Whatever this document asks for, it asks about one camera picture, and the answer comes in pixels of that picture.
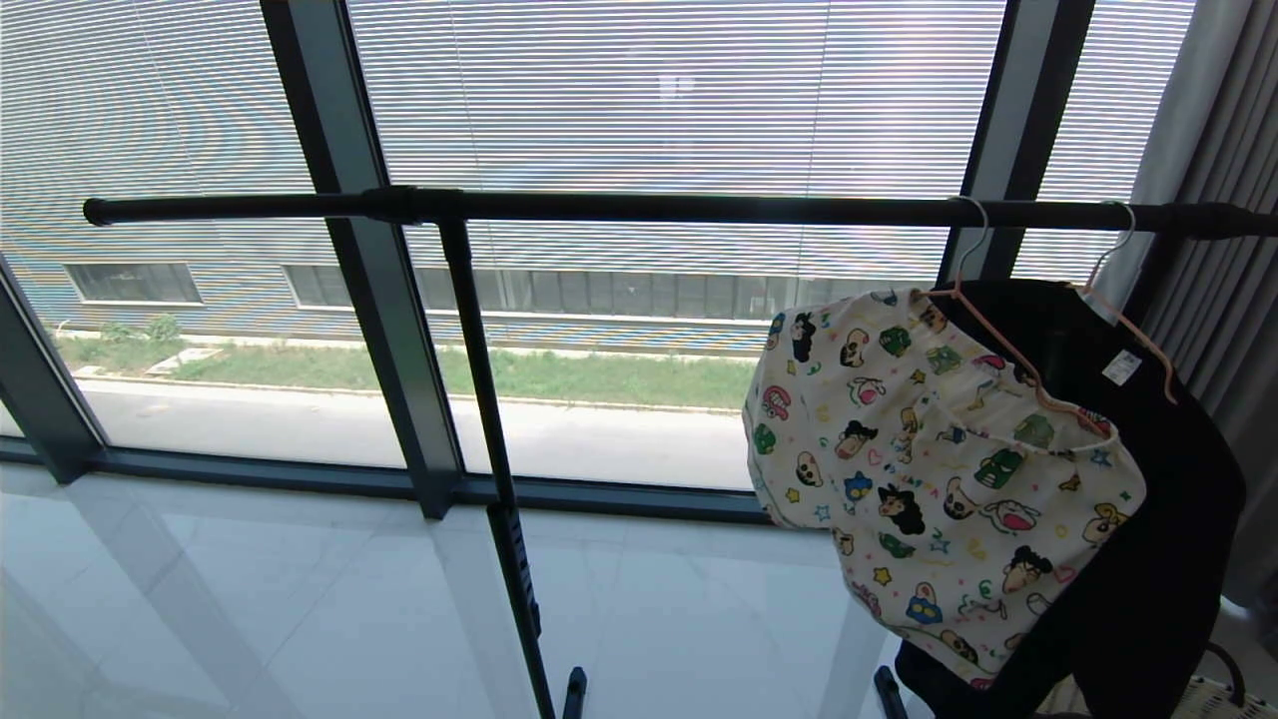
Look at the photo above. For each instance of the cream printed garment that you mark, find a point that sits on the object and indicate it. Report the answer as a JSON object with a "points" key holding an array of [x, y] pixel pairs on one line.
{"points": [[929, 479]]}

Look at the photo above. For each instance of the pink clothes hanger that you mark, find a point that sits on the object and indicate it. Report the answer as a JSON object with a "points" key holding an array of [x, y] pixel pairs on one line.
{"points": [[983, 330], [1138, 335]]}

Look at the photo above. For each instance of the black garment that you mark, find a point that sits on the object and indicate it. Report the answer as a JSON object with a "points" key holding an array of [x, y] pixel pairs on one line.
{"points": [[1158, 559]]}

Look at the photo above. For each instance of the black clothes rack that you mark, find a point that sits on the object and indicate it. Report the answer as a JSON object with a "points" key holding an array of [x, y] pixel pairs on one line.
{"points": [[599, 208]]}

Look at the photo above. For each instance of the white laundry basket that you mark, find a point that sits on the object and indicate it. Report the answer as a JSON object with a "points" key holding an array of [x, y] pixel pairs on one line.
{"points": [[1228, 694]]}

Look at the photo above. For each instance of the window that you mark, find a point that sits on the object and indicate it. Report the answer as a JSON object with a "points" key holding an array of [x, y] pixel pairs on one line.
{"points": [[649, 100]]}

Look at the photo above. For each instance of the grey curtain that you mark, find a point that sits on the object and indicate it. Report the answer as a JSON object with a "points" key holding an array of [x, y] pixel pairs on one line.
{"points": [[1228, 120]]}

